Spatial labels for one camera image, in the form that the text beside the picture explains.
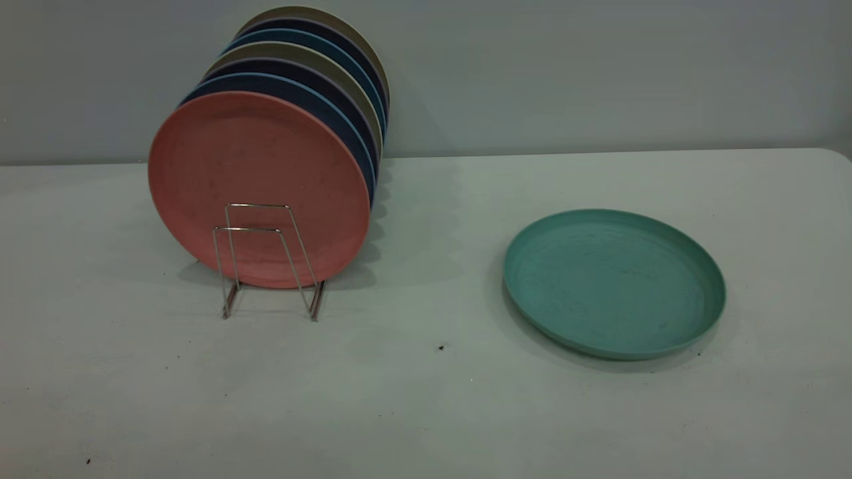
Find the green round plate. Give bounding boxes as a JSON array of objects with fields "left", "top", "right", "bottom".
[{"left": 503, "top": 209, "right": 727, "bottom": 361}]

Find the coral pink round plate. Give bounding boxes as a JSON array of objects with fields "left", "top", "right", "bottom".
[{"left": 148, "top": 91, "right": 371, "bottom": 289}]

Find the navy plate with blue rim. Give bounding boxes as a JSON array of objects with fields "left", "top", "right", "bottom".
[{"left": 178, "top": 72, "right": 378, "bottom": 208}]

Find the dark purple round plate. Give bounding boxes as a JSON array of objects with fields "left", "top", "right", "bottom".
[
  {"left": 202, "top": 57, "right": 382, "bottom": 168},
  {"left": 234, "top": 17, "right": 390, "bottom": 115}
]

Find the teal blue round plate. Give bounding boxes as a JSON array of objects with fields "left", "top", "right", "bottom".
[{"left": 222, "top": 28, "right": 388, "bottom": 138}]

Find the beige round plate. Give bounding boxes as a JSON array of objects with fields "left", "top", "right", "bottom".
[
  {"left": 203, "top": 41, "right": 385, "bottom": 158},
  {"left": 234, "top": 6, "right": 391, "bottom": 111}
]

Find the metal wire plate rack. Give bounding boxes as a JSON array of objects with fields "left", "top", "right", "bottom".
[{"left": 212, "top": 203, "right": 327, "bottom": 322}]

